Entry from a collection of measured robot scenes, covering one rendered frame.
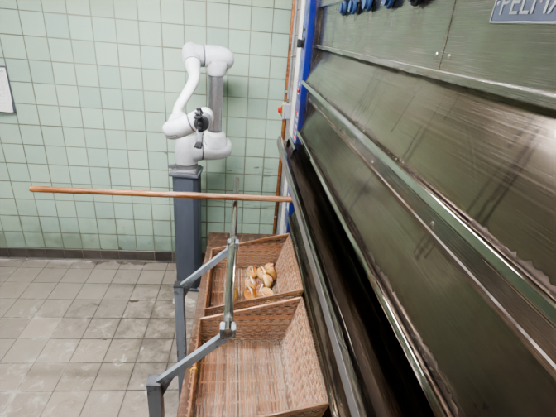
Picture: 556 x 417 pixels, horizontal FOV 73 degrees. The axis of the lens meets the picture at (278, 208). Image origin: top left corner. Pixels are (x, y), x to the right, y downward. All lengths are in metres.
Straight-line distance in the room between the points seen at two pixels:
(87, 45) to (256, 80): 1.19
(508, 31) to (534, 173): 0.21
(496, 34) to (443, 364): 0.50
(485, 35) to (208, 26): 2.40
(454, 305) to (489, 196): 0.20
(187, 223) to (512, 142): 2.48
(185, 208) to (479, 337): 2.38
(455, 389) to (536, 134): 0.37
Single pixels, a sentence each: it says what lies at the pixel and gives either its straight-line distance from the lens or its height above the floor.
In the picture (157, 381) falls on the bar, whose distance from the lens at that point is 1.30.
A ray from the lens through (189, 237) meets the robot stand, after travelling 2.90.
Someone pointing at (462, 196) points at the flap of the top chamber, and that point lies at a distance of 0.62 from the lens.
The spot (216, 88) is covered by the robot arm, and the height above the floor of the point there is 1.58.
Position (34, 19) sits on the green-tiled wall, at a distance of 3.23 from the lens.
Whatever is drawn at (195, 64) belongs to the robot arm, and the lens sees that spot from 2.44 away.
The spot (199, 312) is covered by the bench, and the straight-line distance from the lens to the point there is 2.08.
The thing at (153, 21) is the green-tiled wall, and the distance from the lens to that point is 2.98.
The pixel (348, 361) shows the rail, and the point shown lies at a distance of 0.72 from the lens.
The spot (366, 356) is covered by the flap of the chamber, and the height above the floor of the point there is 1.41.
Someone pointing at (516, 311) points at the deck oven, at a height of 1.66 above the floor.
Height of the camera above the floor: 1.94
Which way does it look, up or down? 25 degrees down
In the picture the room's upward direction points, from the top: 5 degrees clockwise
